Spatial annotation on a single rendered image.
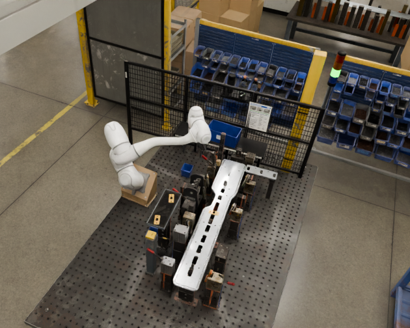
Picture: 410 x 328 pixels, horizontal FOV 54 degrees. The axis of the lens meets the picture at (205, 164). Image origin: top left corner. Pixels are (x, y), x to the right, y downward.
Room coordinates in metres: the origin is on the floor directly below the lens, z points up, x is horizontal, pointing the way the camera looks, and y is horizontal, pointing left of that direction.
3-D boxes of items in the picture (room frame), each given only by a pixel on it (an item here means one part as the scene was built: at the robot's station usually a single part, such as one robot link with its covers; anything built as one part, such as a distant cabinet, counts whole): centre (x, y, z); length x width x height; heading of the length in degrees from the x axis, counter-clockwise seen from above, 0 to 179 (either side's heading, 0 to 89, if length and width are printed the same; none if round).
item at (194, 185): (2.26, 0.06, 0.94); 0.18 x 0.13 x 0.49; 167
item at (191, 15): (5.88, 0.34, 0.52); 1.21 x 0.81 x 1.05; 166
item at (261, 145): (3.04, -0.13, 1.01); 0.90 x 0.22 x 0.03; 77
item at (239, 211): (2.14, -0.30, 0.87); 0.12 x 0.09 x 0.35; 77
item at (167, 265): (1.58, 0.18, 0.88); 0.11 x 0.10 x 0.36; 77
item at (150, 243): (1.72, 0.32, 0.92); 0.08 x 0.08 x 0.44; 77
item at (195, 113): (2.28, 0.10, 1.80); 0.13 x 0.11 x 0.16; 23
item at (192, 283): (2.10, -0.12, 1.00); 1.38 x 0.22 x 0.02; 167
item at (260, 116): (3.09, -0.45, 1.30); 0.23 x 0.02 x 0.31; 77
